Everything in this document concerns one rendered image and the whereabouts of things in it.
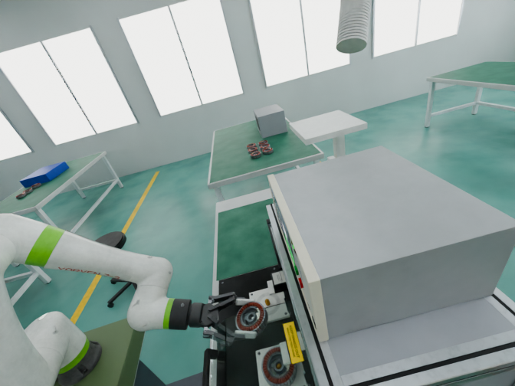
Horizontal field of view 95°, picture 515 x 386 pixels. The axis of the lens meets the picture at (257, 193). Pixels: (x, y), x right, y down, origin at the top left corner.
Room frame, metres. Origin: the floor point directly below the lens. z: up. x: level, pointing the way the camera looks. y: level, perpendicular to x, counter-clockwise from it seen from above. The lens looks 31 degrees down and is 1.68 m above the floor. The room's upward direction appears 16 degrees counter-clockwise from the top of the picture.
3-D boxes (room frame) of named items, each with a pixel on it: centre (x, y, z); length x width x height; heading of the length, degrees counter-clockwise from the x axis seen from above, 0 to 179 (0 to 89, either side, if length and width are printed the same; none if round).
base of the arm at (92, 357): (0.55, 0.88, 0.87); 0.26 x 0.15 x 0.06; 91
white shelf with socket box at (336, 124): (1.39, -0.50, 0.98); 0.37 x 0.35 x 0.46; 0
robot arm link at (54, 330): (0.54, 0.82, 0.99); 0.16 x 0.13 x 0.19; 13
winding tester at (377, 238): (0.48, -0.24, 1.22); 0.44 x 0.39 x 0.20; 0
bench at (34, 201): (3.57, 2.96, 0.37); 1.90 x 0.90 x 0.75; 0
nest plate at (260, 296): (0.62, 0.08, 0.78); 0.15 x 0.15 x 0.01; 0
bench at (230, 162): (2.87, -0.14, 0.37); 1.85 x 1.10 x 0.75; 0
